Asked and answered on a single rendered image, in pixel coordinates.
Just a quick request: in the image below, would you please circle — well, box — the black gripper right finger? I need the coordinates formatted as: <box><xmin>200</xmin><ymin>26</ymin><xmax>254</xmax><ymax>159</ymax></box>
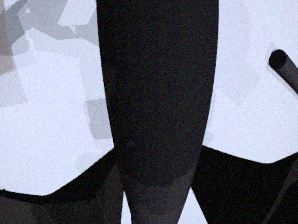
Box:
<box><xmin>190</xmin><ymin>145</ymin><xmax>298</xmax><ymax>224</ymax></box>

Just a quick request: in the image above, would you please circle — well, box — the dark grey bar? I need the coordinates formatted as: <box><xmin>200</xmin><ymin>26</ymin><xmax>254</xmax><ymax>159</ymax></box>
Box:
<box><xmin>269</xmin><ymin>49</ymin><xmax>298</xmax><ymax>93</ymax></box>

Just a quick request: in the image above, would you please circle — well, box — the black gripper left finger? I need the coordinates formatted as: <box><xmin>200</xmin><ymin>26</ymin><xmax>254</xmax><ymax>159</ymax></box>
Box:
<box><xmin>0</xmin><ymin>148</ymin><xmax>125</xmax><ymax>224</ymax></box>

